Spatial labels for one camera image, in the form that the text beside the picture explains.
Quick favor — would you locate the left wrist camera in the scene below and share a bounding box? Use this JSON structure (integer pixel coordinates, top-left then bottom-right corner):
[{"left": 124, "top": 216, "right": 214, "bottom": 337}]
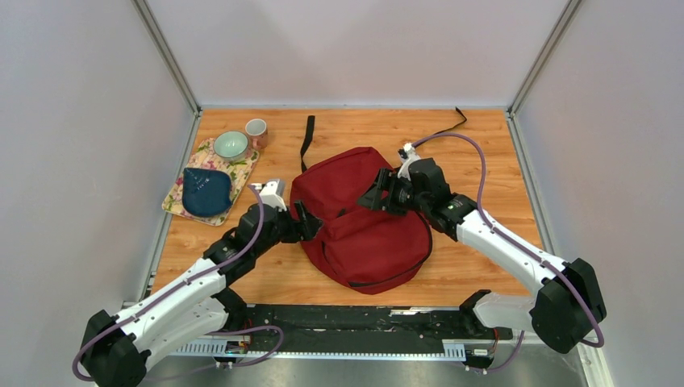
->
[{"left": 249, "top": 178, "right": 287, "bottom": 210}]

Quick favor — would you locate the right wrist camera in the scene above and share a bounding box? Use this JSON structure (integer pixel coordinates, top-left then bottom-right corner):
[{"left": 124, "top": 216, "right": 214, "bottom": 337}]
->
[{"left": 398, "top": 143, "right": 421, "bottom": 180}]

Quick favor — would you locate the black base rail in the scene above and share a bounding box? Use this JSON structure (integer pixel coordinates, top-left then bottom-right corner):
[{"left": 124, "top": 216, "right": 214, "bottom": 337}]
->
[{"left": 223, "top": 304, "right": 514, "bottom": 368}]

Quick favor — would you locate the dark blue leaf plate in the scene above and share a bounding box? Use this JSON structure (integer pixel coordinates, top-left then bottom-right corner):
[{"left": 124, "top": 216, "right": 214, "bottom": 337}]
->
[{"left": 181, "top": 168, "right": 233, "bottom": 218}]

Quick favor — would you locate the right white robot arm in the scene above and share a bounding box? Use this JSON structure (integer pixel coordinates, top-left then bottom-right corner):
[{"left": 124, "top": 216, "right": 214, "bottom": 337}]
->
[{"left": 357, "top": 158, "right": 607, "bottom": 353}]

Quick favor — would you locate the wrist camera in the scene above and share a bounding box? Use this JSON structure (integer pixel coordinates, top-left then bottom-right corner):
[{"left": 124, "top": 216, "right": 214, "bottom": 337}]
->
[
  {"left": 249, "top": 178, "right": 287, "bottom": 210},
  {"left": 398, "top": 143, "right": 421, "bottom": 180}
]

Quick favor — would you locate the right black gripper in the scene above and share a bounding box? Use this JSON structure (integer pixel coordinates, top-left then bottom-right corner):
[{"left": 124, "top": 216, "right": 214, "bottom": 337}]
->
[{"left": 355, "top": 169, "right": 429, "bottom": 218}]

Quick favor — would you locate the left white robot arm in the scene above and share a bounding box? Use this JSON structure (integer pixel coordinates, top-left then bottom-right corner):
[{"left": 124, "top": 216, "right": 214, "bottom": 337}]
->
[{"left": 72, "top": 201, "right": 323, "bottom": 386}]

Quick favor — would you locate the floral fabric tray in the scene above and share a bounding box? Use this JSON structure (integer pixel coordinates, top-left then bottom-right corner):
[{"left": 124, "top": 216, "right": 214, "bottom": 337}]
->
[{"left": 161, "top": 138, "right": 260, "bottom": 227}]

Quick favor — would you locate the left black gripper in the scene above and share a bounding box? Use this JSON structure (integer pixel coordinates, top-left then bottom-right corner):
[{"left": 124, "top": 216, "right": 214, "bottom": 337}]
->
[{"left": 253, "top": 199, "right": 323, "bottom": 257}]

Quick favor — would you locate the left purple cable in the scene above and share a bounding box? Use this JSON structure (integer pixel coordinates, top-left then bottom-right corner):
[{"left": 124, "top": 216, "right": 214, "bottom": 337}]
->
[{"left": 72, "top": 184, "right": 284, "bottom": 383}]

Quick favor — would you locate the light green ceramic bowl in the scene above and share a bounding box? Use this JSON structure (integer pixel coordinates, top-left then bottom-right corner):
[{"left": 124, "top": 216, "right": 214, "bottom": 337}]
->
[{"left": 213, "top": 131, "right": 250, "bottom": 162}]

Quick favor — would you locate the pink ceramic mug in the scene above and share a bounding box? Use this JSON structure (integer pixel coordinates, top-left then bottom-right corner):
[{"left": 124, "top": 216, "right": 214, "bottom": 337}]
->
[{"left": 244, "top": 119, "right": 269, "bottom": 151}]

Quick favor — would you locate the red backpack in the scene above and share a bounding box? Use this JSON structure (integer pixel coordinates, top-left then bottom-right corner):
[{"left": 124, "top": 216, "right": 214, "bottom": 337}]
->
[{"left": 290, "top": 147, "right": 433, "bottom": 294}]

